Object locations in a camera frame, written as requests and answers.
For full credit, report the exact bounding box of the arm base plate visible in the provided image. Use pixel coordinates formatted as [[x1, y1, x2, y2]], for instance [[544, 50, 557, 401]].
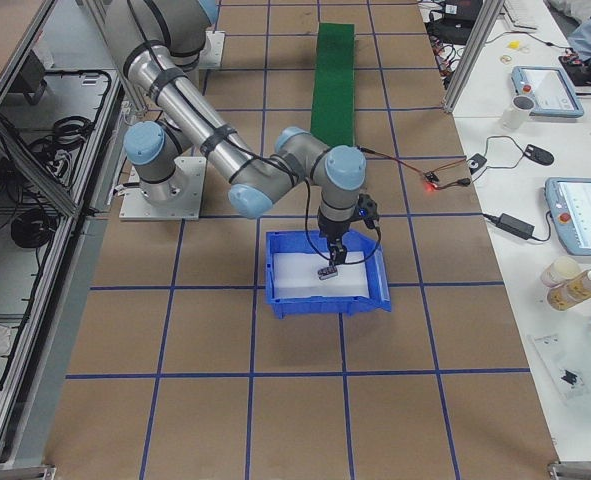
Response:
[[197, 31, 226, 70], [119, 156, 207, 221]]

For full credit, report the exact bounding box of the white paper cup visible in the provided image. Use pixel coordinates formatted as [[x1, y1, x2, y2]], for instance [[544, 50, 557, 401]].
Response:
[[500, 95, 535, 131]]

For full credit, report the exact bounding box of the black oval mouse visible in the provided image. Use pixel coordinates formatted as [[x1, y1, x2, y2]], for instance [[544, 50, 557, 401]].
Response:
[[524, 144, 555, 166]]

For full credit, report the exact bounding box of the beige lidded cup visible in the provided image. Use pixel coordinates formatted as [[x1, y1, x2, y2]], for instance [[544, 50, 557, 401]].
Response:
[[540, 256, 581, 287]]

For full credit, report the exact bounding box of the red black wire controller board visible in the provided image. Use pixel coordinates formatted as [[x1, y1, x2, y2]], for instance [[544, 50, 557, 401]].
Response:
[[359, 145, 474, 194]]

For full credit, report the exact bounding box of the yellow drink can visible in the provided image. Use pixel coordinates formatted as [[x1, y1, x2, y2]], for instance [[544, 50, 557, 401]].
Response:
[[547, 269, 591, 311]]

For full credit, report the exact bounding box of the blue plastic bin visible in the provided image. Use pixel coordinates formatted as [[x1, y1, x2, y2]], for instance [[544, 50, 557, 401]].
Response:
[[265, 230, 392, 318]]

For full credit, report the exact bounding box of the white foam bin liner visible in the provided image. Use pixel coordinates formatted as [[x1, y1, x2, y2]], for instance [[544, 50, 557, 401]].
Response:
[[269, 252, 369, 299]]

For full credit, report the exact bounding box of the black power adapter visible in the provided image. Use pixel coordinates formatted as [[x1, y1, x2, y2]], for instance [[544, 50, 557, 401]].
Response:
[[495, 213, 534, 240]]

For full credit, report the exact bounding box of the lower teach pendant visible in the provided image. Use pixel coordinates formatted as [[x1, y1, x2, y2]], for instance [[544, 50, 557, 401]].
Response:
[[544, 177, 591, 256]]

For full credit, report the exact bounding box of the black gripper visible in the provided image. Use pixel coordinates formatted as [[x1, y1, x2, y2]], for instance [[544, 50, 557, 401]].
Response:
[[320, 228, 348, 276]]

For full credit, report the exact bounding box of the clear plastic bag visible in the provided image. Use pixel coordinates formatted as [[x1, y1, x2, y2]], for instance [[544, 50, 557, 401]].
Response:
[[525, 322, 591, 410]]

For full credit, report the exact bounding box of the green conveyor belt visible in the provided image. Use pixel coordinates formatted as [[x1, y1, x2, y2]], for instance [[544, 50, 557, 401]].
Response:
[[310, 23, 355, 147]]

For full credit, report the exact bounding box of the teach pendant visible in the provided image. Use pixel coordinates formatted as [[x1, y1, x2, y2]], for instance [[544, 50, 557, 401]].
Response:
[[544, 177, 591, 256], [511, 66, 584, 118]]

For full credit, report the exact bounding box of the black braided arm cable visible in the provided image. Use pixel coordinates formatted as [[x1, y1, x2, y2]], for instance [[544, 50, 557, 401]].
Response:
[[124, 0, 381, 266]]

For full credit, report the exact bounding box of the aluminium frame post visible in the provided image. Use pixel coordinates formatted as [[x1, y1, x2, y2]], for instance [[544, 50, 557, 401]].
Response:
[[443, 0, 504, 114]]

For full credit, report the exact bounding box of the upper teach pendant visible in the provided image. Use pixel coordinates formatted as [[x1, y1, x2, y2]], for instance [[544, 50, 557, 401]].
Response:
[[511, 66, 584, 118]]

